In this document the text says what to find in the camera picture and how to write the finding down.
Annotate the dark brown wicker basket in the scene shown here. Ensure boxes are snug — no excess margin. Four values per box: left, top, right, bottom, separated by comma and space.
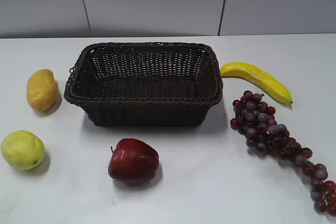
64, 42, 223, 127

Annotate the red apple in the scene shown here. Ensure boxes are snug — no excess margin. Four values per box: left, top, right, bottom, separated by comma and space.
108, 138, 159, 184

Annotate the yellow mango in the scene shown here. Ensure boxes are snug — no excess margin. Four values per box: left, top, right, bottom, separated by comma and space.
27, 69, 59, 112

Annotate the green-yellow lemon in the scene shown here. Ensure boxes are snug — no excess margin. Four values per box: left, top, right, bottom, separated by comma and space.
1, 130, 45, 170

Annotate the yellow banana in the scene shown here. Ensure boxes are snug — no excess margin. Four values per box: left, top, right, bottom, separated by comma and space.
220, 62, 293, 104

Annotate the purple grape bunch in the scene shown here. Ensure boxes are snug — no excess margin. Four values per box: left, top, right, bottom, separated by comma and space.
230, 90, 335, 218

